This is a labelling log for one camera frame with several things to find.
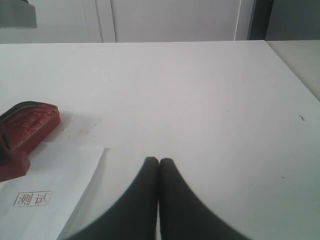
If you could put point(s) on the white cabinet doors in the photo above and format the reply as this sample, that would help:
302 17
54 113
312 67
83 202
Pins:
134 21

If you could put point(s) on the white paper sheet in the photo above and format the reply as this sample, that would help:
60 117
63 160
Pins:
37 206

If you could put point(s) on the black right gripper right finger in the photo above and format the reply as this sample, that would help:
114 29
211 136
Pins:
182 214

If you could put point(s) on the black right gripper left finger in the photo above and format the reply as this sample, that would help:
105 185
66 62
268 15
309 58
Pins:
134 215

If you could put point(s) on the red ink pad tin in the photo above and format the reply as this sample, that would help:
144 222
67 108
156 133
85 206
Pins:
28 123

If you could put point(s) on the red rubber stamp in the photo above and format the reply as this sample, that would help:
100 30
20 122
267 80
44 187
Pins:
12 164

